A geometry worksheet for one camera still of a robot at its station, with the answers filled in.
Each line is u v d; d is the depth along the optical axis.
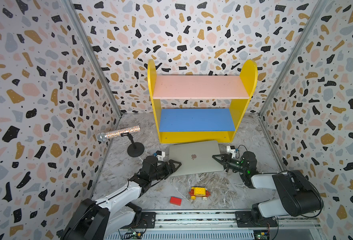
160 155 0.80
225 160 0.77
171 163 0.76
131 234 0.72
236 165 0.76
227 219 0.76
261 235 0.72
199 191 0.78
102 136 0.80
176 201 0.80
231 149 0.84
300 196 0.45
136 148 1.00
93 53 0.86
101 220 0.40
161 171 0.73
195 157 0.85
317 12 0.72
